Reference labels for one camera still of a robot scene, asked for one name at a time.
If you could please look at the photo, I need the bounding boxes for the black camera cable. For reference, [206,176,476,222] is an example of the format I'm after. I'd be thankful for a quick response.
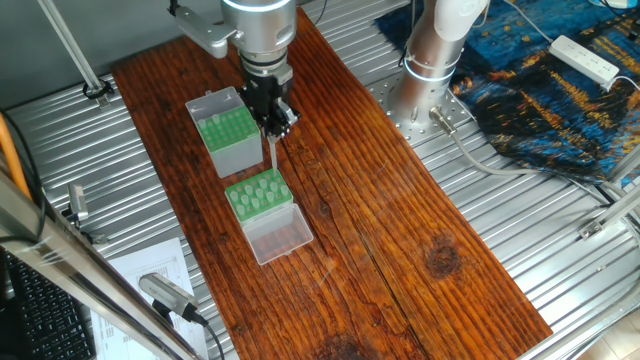
[185,300,233,360]

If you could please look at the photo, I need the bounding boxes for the printed white paper sheet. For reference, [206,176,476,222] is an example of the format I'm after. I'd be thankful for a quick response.
[95,235,216,360]

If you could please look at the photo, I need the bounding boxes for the brown wooden board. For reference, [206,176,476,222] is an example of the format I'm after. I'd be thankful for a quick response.
[110,8,554,360]

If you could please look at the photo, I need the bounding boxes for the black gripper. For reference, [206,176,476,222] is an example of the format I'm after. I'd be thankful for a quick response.
[240,72,300,139]

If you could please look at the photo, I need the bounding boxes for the tall green pipette tip holder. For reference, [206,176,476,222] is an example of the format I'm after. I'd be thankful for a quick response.
[185,87,263,178]

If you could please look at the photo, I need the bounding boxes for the white power strip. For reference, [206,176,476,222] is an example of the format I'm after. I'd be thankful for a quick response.
[548,35,621,86]

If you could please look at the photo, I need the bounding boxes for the black keyboard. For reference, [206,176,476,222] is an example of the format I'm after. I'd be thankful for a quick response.
[0,245,96,360]

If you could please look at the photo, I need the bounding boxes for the blue patterned cloth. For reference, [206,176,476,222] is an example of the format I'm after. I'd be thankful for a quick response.
[375,0,640,186]

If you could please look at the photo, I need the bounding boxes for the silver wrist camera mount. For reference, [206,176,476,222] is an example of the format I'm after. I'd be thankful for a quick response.
[172,10,241,59]

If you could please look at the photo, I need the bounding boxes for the yellow pole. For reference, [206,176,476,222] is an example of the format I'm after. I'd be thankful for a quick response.
[0,108,33,201]

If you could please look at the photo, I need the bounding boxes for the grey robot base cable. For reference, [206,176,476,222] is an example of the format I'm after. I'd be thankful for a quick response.
[430,105,640,186]

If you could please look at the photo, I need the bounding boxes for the silver pole with clamp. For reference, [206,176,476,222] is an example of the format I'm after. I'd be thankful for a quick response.
[38,0,116,101]

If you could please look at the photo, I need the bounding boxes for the diagonal aluminium frame beam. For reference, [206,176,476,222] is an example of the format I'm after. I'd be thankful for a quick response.
[0,180,201,360]

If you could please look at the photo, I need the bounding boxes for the small metal corner bracket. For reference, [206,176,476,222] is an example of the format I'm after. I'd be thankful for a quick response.
[65,183,96,236]

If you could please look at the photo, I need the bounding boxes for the silver cylindrical camera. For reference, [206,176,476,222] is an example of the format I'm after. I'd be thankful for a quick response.
[138,272,209,326]

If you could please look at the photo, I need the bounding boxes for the silver frame bracket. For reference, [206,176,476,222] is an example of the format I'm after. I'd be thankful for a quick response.
[578,180,640,241]

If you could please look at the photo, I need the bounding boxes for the white power strip cable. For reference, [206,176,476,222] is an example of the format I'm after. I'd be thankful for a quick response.
[497,0,556,46]

